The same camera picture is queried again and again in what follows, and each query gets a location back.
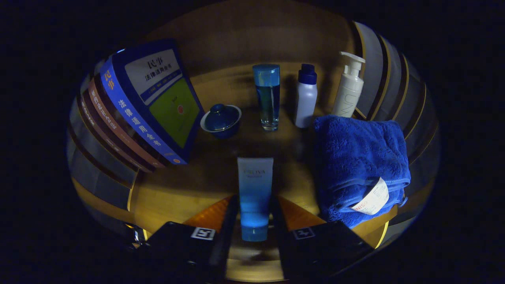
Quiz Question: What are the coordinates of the white bottle with blue cap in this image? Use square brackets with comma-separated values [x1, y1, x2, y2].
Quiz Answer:
[295, 64, 318, 129]

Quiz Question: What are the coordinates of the thick blue book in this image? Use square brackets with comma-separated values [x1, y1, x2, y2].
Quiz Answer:
[99, 39, 205, 165]

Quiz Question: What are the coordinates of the blue glass bottle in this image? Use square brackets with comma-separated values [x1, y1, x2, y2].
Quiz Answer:
[252, 64, 281, 132]

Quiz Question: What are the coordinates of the light blue cosmetic tube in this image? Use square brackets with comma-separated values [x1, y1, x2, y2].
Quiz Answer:
[237, 157, 274, 242]

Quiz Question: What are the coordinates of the wooden countertop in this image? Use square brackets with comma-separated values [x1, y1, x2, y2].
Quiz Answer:
[73, 61, 399, 282]

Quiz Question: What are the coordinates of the folded blue towel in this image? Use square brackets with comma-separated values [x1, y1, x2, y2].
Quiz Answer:
[314, 114, 411, 229]

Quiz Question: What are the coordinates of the blue lidded teacup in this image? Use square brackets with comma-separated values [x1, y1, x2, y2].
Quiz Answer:
[200, 103, 242, 139]

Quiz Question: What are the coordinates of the white pump bottle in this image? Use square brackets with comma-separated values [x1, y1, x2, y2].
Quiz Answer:
[331, 51, 366, 118]

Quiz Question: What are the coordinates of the wooden cabinet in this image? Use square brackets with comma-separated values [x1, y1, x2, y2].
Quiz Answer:
[66, 2, 439, 282]

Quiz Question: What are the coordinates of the reddish brown book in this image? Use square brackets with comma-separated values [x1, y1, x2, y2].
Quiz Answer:
[88, 79, 166, 169]

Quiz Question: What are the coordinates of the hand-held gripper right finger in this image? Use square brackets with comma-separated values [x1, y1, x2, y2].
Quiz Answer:
[272, 196, 374, 282]

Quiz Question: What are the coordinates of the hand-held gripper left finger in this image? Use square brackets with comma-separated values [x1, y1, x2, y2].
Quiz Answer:
[130, 195, 239, 284]

